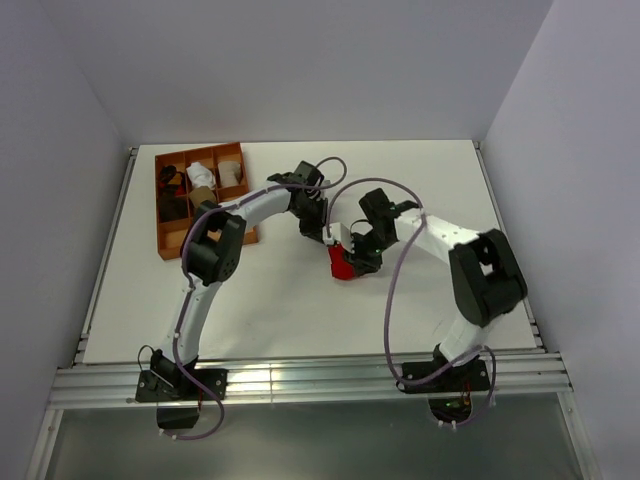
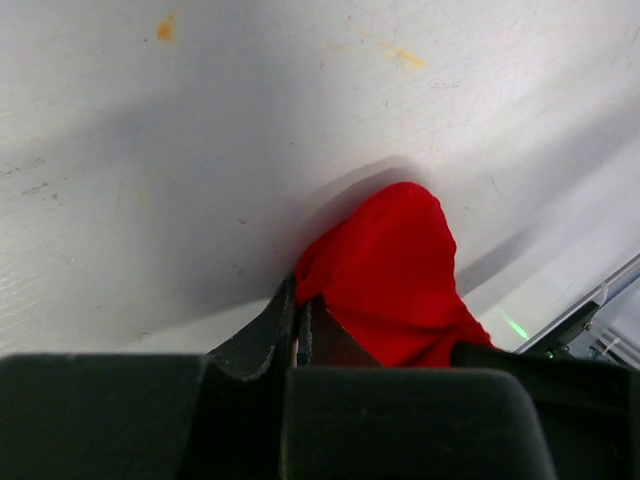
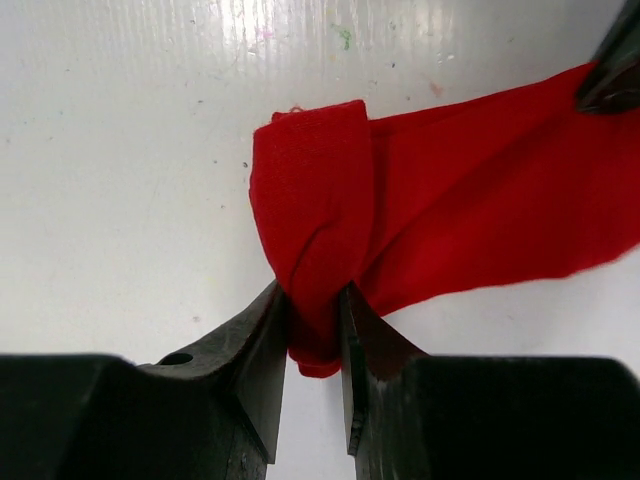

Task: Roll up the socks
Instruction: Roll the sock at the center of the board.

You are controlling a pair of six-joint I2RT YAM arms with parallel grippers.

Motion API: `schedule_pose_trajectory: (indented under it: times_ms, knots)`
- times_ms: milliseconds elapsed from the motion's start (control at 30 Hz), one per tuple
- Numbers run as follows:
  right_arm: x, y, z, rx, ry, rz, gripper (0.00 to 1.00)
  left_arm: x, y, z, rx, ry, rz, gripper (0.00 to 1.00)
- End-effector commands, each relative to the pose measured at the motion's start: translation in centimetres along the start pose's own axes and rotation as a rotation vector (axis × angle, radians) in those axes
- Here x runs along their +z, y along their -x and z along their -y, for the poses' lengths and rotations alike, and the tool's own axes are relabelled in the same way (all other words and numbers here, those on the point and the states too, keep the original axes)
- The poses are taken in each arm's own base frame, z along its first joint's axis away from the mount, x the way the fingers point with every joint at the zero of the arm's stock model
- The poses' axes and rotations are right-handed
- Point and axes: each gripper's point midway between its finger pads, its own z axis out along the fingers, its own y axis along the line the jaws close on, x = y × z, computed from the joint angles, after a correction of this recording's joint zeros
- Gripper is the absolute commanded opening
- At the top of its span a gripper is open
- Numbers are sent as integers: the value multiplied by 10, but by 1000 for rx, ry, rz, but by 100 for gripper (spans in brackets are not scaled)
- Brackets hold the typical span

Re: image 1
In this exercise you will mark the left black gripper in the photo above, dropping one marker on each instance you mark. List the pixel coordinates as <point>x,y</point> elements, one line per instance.
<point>314,230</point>

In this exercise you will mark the orange compartment tray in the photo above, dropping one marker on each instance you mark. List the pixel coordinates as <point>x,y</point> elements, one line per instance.
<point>186,179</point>

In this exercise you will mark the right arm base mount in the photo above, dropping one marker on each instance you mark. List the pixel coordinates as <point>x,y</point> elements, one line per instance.
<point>457,392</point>

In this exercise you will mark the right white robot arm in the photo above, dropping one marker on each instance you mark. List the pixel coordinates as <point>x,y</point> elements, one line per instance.
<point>486,279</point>

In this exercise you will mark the dark brown striped sock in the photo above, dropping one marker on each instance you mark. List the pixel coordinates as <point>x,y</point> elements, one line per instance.
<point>172,208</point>

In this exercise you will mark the aluminium front rail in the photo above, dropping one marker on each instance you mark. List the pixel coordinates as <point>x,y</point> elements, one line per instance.
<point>310,380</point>

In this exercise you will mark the black red rolled sock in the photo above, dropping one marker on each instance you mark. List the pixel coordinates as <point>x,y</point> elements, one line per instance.
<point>171,181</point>

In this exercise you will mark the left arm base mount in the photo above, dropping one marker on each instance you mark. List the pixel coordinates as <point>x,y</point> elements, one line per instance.
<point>179,397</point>

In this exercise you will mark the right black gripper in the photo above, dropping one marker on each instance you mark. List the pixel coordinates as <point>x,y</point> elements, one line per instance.
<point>361,263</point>

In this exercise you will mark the tan ribbed sock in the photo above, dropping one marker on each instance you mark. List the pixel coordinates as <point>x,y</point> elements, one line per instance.
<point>202,194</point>

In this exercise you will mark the beige rolled sock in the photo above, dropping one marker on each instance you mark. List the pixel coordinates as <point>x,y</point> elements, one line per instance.
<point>230,173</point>

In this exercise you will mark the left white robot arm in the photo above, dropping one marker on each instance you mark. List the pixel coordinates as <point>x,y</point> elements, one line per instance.
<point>211,252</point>

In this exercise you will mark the red patterned sock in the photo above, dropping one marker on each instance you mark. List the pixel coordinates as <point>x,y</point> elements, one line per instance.
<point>340,267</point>

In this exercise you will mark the white rolled sock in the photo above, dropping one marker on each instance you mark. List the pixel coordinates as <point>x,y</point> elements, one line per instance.
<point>200,176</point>

